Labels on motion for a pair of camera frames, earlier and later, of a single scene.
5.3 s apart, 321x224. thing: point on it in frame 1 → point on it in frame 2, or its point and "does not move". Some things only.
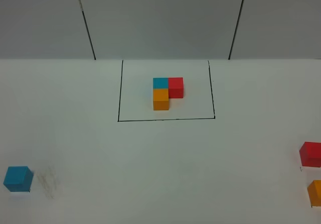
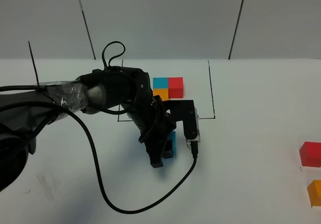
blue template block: (160, 83) does not move
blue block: (18, 179) → (172, 136)
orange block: (314, 189) does not move
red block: (310, 154) does not move
